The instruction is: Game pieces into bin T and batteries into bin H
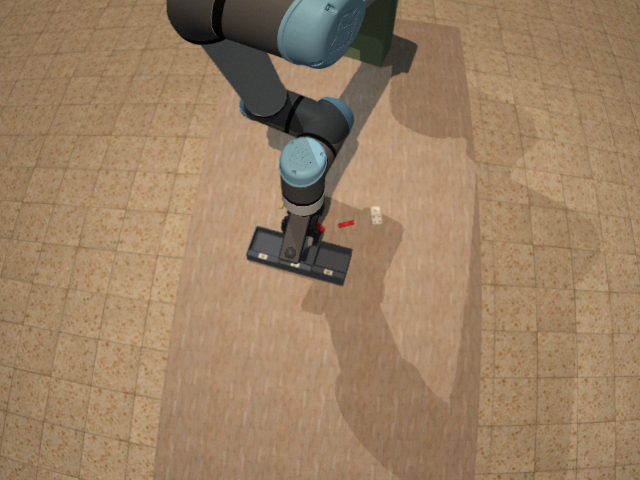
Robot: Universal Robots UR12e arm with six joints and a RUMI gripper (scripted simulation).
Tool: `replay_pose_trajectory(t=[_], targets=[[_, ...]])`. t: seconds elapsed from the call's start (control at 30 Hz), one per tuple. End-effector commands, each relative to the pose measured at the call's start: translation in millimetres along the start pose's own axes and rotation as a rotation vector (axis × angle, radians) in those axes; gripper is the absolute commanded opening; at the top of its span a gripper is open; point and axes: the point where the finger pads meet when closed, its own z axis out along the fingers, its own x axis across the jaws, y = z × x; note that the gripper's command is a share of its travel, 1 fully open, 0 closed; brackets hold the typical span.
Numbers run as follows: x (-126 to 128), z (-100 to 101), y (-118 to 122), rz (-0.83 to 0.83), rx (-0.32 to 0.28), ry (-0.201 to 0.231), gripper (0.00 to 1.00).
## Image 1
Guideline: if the dark grey rack of bins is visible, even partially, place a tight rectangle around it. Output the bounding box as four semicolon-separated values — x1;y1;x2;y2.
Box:
246;226;352;286

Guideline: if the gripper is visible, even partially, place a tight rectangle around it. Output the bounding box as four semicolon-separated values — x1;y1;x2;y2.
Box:
281;198;325;249

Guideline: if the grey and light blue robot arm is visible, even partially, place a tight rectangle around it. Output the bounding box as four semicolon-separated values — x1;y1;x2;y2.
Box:
167;0;375;264

